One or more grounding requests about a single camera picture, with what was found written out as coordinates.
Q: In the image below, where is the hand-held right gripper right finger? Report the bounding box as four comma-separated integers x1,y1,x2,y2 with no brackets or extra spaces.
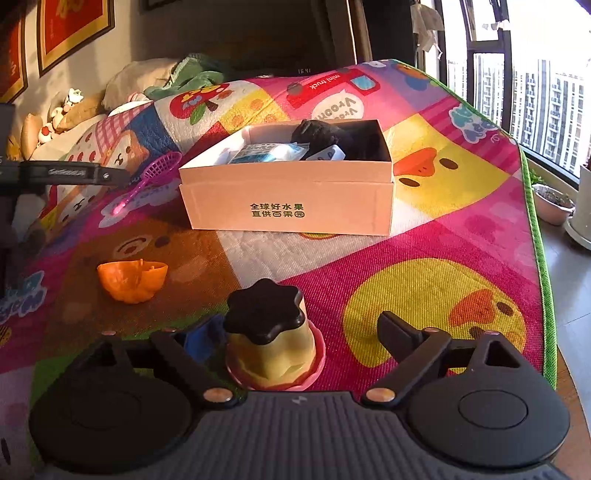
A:
362,311,523,408

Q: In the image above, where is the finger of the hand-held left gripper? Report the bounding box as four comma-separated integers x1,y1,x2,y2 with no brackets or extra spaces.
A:
18,161,131,188

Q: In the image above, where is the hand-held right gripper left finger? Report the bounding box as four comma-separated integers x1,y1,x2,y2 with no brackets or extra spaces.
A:
76,316,236,408

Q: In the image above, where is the orange toy cup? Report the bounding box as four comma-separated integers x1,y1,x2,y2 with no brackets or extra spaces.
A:
97,259,169,304

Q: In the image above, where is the pink plastic toy strainer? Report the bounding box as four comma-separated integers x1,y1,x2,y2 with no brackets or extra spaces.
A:
110,152,183,217

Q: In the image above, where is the cardboard box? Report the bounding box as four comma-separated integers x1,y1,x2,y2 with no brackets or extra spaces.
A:
178,119,395,237

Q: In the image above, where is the blue white tissue packet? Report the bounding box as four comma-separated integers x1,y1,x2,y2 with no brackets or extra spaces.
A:
228,143,310,164

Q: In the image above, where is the yellow cushion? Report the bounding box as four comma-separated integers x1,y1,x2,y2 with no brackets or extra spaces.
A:
21,113,45,160

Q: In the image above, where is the tan cushion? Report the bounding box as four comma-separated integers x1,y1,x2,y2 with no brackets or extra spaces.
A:
55,92,109,134

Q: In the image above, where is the white plush toy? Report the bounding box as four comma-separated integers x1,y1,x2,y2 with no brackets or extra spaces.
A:
37,88,85,145

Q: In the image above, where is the colourful printed play mat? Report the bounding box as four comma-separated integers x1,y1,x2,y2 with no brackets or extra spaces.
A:
0,59,555,462

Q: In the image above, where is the beige pillow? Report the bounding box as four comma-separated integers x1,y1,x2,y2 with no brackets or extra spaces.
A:
102,59,185,112

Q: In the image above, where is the green cloth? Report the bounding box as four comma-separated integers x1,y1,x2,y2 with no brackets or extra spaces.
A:
143,53,241,100

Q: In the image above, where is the small clay flower pot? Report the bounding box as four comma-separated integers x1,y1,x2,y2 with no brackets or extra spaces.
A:
531,182,575,227

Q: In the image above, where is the black plush toy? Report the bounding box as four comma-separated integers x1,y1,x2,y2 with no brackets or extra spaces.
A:
291,119,393,162

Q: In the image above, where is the white plant pot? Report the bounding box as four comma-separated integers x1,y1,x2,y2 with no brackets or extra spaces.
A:
564,161,591,252

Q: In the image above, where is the dark cabinet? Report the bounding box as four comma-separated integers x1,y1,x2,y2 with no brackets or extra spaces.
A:
222,0,416,77

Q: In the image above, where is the hanging white cloth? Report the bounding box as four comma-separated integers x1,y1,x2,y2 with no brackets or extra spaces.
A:
411,0,446,58

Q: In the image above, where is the red framed wall poster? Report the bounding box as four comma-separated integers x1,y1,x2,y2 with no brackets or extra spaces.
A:
37,0,115,77
0,14,28,103

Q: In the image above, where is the black window frame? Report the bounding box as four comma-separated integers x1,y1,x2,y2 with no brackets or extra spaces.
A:
434,0,591,185

